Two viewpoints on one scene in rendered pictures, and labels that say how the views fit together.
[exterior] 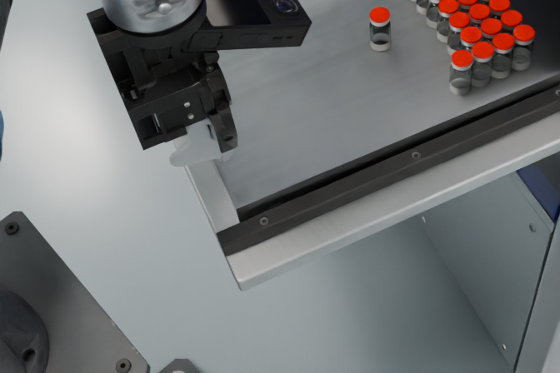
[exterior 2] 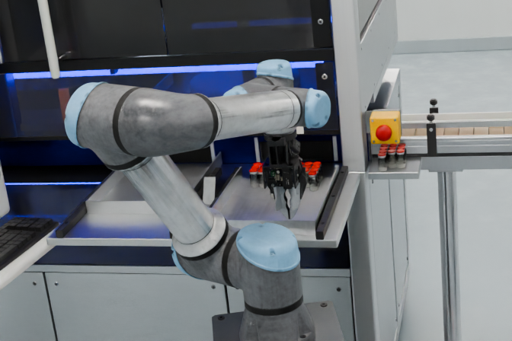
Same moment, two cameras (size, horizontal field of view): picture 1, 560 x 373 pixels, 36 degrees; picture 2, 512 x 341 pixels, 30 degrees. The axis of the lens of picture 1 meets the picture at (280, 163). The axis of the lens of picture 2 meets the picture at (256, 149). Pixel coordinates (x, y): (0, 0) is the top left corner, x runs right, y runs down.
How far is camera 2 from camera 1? 1.86 m
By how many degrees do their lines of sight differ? 58
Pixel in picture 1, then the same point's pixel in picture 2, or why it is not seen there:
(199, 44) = (293, 143)
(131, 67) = (286, 152)
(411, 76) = not seen: hidden behind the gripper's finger
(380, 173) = (331, 202)
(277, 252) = (334, 231)
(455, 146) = (338, 190)
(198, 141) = (295, 195)
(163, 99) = (296, 162)
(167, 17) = not seen: hidden behind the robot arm
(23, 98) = not seen: outside the picture
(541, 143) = (353, 185)
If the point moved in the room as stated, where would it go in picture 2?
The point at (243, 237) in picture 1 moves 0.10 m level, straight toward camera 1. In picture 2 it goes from (324, 227) to (368, 230)
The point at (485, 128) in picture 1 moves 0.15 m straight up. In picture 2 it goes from (339, 184) to (334, 127)
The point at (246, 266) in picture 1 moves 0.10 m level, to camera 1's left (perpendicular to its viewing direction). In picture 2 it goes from (332, 237) to (314, 256)
